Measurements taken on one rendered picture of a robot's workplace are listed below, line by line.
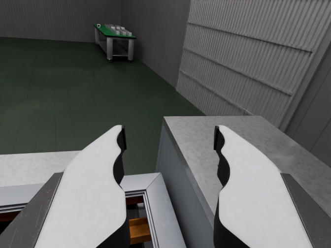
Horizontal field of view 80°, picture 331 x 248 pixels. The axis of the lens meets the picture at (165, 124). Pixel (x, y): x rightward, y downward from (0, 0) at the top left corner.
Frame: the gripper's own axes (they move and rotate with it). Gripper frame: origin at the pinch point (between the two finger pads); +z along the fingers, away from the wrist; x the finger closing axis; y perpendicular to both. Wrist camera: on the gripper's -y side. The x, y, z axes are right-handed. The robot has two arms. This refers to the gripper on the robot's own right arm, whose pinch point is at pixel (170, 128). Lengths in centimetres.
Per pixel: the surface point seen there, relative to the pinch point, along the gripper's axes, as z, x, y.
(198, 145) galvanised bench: 56, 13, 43
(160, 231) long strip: 31, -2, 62
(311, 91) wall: 181, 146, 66
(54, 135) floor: 192, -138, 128
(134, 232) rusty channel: 40, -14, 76
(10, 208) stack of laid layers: 35, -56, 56
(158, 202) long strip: 43, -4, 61
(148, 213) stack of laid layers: 38, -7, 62
